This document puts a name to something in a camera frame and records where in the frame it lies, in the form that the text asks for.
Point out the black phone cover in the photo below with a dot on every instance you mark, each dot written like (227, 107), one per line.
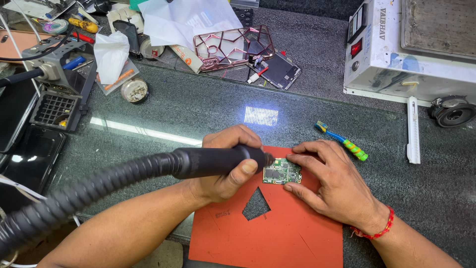
(128, 37)

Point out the white heating machine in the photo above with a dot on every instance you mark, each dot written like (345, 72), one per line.
(394, 56)

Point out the crumpled white tissue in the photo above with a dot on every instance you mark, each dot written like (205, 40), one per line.
(110, 56)

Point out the white and red adapter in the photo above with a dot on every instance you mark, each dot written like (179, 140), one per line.
(256, 75)

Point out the black flat device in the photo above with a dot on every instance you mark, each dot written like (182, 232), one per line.
(15, 111)

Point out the rose gold phone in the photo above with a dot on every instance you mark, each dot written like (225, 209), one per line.
(18, 43)

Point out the person's left hand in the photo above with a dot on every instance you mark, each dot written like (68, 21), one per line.
(219, 186)

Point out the white paper sheet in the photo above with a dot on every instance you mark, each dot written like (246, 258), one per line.
(186, 20)

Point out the grey hot air gun stand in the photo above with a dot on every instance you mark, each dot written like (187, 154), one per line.
(55, 89)

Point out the white plastic strip tool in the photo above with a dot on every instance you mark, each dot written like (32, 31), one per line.
(413, 134)

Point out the clear pink phone case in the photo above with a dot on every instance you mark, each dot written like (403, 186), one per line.
(234, 48)

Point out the clear packet with orange strips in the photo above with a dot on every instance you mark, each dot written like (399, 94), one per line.
(124, 76)

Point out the round flux tin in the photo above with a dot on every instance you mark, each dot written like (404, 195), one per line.
(134, 90)
(151, 49)

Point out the white packet with orange label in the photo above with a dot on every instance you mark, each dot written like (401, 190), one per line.
(186, 57)

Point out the black round motor part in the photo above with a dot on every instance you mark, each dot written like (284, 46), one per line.
(453, 111)

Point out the black smartphone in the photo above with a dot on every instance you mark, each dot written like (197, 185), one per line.
(29, 163)

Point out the green circuit board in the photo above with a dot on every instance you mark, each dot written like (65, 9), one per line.
(279, 173)

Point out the dismantled phone screen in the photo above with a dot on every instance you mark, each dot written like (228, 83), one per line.
(280, 70)

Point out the person's right hand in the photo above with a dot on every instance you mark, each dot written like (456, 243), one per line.
(342, 186)

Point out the blue and green toothbrush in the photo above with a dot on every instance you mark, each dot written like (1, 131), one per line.
(344, 141)

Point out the orange silicone mat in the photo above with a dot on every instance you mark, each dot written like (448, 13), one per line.
(275, 234)

